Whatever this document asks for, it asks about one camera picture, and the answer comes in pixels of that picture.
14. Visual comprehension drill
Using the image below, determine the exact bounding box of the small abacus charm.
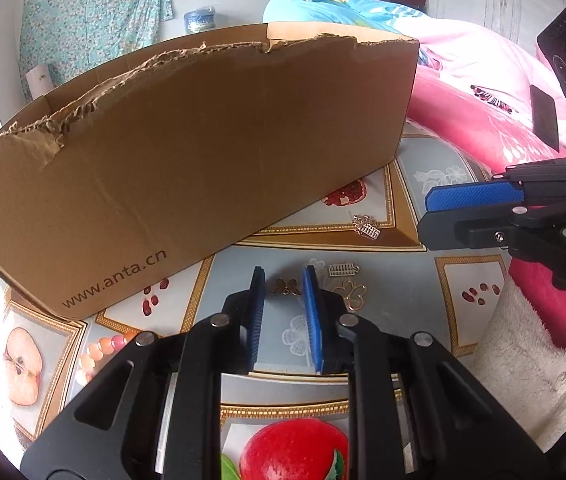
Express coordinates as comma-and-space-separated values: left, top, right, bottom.
328, 261, 361, 278

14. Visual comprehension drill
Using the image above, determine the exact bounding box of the silver bow hair clip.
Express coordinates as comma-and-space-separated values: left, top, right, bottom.
350, 214, 381, 240

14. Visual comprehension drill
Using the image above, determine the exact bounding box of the pink blanket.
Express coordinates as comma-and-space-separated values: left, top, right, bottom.
405, 16, 566, 361

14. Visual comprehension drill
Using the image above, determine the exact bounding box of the black phone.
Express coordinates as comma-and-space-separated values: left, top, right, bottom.
530, 85, 561, 151

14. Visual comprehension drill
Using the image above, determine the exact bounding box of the blue water jug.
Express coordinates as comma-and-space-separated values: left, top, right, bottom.
183, 6, 219, 36

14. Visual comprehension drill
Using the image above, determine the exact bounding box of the white fluffy cloth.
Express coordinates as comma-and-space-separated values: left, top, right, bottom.
473, 274, 566, 453

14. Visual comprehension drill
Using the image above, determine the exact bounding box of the gold clover outline charm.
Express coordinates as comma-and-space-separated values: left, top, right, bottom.
330, 280, 369, 311

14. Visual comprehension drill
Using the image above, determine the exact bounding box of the fruit printed tablecloth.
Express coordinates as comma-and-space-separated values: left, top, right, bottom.
0, 120, 514, 480

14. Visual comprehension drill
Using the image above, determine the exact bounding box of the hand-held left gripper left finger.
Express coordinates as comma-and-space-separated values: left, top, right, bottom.
19, 265, 267, 480

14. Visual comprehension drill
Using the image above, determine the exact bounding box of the blue patterned quilt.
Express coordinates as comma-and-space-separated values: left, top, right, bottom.
262, 0, 446, 71

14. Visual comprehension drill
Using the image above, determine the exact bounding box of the gold butterfly charm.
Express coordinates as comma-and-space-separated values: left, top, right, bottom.
270, 277, 301, 296

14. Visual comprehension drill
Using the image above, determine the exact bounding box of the orange pink bead bracelet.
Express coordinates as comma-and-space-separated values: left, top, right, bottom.
76, 331, 139, 386

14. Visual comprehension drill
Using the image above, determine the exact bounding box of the brown cardboard box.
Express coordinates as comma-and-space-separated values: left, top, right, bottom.
0, 22, 421, 321

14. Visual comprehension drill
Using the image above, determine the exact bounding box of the dark hair comb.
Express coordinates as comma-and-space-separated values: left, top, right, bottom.
470, 84, 516, 113

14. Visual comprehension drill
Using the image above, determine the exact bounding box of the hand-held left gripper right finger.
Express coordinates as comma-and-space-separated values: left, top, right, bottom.
302, 264, 551, 480

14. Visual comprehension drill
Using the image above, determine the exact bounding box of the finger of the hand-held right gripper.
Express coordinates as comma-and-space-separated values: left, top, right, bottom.
424, 156, 566, 214
417, 200, 566, 252

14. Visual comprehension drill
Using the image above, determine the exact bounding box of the teal floral wall cloth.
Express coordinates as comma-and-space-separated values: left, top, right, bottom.
18, 0, 174, 101

